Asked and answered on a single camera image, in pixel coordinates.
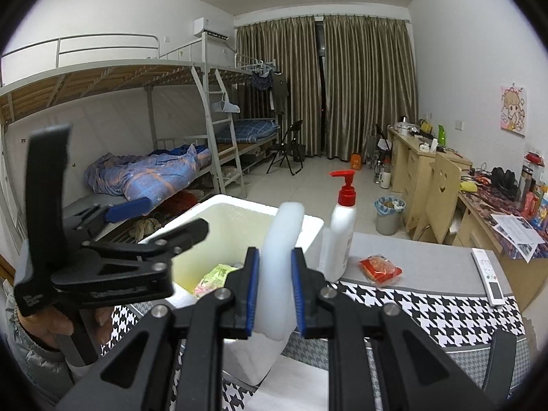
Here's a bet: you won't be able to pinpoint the person's left forearm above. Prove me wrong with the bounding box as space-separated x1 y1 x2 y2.
6 295 75 395

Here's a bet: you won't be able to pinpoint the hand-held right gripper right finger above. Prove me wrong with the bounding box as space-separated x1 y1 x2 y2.
290 247 501 411

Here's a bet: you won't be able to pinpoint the dark hanging clothes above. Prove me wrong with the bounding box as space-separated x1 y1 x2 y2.
250 71 289 114

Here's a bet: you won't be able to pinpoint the light wooden desk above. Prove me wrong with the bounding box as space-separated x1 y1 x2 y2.
387 124 474 223

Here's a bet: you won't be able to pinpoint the floral soft packet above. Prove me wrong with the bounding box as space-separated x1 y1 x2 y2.
194 264 238 299

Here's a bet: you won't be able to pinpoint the red cloth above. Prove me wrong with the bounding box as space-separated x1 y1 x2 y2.
160 190 198 219

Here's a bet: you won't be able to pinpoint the white air conditioner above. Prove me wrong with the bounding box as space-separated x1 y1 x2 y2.
192 17 229 41

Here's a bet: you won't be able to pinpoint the white foam box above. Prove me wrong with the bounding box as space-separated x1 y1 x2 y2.
139 194 325 385

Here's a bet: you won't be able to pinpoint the red snack packet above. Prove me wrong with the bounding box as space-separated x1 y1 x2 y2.
358 254 403 287

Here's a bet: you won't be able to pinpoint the black headphones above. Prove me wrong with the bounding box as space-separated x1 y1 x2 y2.
490 167 519 191

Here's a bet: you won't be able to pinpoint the black white houndstooth tablecloth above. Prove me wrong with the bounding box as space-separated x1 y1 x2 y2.
98 231 538 411

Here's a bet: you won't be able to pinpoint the black folding chair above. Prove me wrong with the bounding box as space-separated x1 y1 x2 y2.
364 123 392 167
266 120 306 176

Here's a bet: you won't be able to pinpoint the desk with patterned cover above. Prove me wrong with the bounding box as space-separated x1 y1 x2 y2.
458 171 548 275

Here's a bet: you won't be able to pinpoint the white clothes hanger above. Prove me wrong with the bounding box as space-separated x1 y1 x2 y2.
210 94 241 114

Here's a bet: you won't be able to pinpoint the white metal bed ladder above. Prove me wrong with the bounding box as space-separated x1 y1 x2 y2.
195 34 247 198

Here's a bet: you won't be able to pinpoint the large white metal bunk bed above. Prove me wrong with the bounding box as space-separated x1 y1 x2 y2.
0 34 245 266

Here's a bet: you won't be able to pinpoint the pink cartoon wall poster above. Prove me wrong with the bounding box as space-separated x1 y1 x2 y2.
500 86 528 137

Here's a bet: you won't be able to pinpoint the brown curtain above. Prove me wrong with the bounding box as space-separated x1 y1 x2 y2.
323 14 418 161
237 16 323 159

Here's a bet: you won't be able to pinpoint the blue checkered mattress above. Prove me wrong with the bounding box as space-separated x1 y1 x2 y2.
216 119 280 144

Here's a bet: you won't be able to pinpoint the small white metal bunk bed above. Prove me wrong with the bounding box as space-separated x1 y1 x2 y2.
205 43 283 167

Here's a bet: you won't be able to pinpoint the white remote control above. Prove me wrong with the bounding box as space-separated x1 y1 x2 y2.
471 248 507 307

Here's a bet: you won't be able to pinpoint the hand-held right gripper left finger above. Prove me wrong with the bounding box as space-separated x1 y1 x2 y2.
55 246 262 411

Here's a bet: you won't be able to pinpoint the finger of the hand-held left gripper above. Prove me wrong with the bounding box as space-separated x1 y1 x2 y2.
83 217 211 275
62 198 151 240

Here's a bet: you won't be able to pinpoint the wooden chair with smiley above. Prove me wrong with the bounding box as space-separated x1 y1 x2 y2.
412 152 462 245

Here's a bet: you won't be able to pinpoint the grey trash bin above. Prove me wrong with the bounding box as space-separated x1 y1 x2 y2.
374 196 407 235

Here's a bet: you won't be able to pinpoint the blue orange quilt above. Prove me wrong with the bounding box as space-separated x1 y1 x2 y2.
83 145 211 211

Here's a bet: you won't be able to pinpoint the white pump bottle red top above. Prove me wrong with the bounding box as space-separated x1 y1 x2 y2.
324 170 357 282

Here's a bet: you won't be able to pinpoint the person's left hand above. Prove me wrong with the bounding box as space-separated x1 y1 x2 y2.
17 304 114 349

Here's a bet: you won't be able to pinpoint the printed paper sheets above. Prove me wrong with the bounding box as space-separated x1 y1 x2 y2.
490 213 548 262

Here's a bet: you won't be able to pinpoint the row of toiletry bottles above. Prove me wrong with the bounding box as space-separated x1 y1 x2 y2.
518 150 548 227

